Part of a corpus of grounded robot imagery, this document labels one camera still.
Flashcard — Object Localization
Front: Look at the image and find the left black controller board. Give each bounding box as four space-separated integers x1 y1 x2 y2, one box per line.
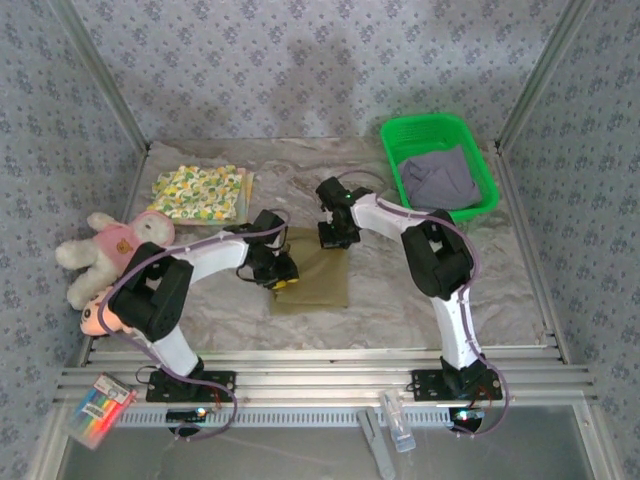
166 407 209 422

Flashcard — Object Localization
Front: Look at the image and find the grey plastic clip tool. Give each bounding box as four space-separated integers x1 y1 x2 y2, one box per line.
356 407 397 480

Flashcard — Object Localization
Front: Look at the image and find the lavender grey skirt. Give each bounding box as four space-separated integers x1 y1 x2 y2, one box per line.
397 148 484 211

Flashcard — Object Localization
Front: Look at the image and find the right black controller board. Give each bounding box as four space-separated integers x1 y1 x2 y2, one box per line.
449 407 486 424

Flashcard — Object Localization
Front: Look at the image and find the aluminium rail frame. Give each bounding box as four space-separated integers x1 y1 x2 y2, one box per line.
54 347 599 406

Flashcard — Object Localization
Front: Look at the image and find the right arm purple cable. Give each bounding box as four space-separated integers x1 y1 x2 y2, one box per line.
339 169 514 439

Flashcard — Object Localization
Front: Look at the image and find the green plastic basket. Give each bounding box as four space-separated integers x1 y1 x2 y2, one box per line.
379 113 501 224

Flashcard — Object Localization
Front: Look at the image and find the grey slotted cable duct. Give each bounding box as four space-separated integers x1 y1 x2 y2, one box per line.
117 409 454 429

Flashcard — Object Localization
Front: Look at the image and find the olive brown skirt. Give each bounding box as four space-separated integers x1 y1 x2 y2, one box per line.
268 225 351 316

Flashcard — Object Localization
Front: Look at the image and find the lemon print skirt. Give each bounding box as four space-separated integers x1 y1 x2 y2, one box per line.
148 164 246 224

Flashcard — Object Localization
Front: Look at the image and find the pack of coloured markers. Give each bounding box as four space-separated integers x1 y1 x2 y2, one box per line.
64 372 139 449

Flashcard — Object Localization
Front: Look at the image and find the pastel pink flower skirt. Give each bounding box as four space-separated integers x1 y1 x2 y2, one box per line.
174 167 256 226

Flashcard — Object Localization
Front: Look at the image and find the white plush bunny pink hoodie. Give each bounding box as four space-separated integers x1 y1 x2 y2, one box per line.
54 209 176 310

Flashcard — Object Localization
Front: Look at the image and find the plush doll pink striped dress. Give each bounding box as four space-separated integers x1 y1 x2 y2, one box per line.
79 287 134 337

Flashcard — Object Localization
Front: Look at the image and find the black controller board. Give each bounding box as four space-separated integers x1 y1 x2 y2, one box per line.
166 407 209 422
449 407 486 424

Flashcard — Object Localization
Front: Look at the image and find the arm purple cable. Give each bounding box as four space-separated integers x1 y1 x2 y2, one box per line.
339 169 514 439
97 207 292 442

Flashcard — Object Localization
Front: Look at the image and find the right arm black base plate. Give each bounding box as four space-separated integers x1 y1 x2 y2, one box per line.
410 368 504 401

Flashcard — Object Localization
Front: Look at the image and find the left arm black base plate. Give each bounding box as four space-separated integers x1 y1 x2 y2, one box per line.
145 370 237 404

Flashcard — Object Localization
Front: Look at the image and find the aluminium corner post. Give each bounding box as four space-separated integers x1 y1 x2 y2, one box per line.
47 0 152 154
494 0 597 154

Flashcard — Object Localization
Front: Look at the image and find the clear plastic bottle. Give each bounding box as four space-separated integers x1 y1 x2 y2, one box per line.
378 389 419 454

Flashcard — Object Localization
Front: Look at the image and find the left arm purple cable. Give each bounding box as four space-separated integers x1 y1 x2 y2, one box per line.
97 207 292 442

